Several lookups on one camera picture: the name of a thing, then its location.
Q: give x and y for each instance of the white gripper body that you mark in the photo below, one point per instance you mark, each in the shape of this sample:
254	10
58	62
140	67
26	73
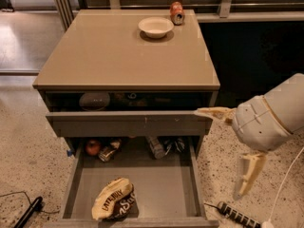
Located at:
257	123

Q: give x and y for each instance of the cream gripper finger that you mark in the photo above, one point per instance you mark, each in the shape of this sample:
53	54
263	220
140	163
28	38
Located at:
217	113
249	166

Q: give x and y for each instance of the brown sea salt chip bag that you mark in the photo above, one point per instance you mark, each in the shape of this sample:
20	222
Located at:
113	192

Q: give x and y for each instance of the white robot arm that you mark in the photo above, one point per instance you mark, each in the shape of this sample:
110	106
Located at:
287	102

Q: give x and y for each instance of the dark crumpled foil bag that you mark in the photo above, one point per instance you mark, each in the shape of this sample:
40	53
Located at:
174	144

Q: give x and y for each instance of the grey drawer cabinet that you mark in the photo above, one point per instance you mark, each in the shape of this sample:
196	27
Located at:
105	51

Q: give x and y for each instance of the grey round object in drawer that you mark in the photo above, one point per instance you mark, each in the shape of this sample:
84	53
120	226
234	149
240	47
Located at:
94	100

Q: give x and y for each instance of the black power strip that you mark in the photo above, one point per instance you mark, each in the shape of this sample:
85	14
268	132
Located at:
233	214

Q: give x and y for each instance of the clear plastic bottle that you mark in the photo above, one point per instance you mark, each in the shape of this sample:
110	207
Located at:
156	147

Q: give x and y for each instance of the orange soda can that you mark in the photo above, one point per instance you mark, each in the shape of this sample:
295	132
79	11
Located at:
177	13

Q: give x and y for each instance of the white bowl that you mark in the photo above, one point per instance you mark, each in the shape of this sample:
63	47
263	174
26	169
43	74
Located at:
155	27

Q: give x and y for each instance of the crushed snack wrapper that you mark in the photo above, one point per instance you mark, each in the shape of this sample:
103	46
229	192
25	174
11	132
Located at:
107	151

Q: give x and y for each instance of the red apple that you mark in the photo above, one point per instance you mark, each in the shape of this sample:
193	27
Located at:
93	147

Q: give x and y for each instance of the metal railing frame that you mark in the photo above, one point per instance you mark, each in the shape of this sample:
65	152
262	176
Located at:
190	0

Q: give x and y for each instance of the black handle tool on floor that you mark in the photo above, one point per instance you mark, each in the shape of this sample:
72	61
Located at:
35	206

